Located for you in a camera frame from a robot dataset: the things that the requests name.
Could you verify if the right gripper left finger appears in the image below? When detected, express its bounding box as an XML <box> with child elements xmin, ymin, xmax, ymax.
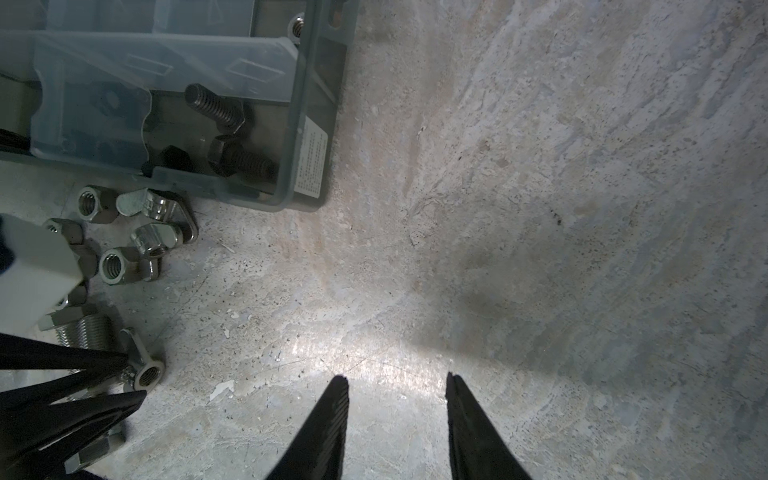
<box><xmin>267</xmin><ymin>375</ymin><xmax>349</xmax><ymax>480</ymax></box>

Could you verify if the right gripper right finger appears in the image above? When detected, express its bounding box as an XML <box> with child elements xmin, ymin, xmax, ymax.
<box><xmin>445</xmin><ymin>372</ymin><xmax>532</xmax><ymax>480</ymax></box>

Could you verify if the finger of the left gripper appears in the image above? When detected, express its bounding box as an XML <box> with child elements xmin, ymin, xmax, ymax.
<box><xmin>1</xmin><ymin>391</ymin><xmax>146</xmax><ymax>479</ymax></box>
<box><xmin>1</xmin><ymin>334</ymin><xmax>128</xmax><ymax>371</ymax></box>

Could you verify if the black bolt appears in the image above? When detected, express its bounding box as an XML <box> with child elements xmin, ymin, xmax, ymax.
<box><xmin>184</xmin><ymin>83</ymin><xmax>252</xmax><ymax>136</ymax></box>
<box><xmin>207</xmin><ymin>135</ymin><xmax>278</xmax><ymax>181</ymax></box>

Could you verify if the silver bolt in pile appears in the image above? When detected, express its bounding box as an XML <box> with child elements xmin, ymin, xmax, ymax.
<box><xmin>37</xmin><ymin>305</ymin><xmax>114</xmax><ymax>351</ymax></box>

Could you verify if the grey plastic organizer box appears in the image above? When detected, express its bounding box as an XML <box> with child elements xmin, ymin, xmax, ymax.
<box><xmin>1</xmin><ymin>1</ymin><xmax>359</xmax><ymax>212</ymax></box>

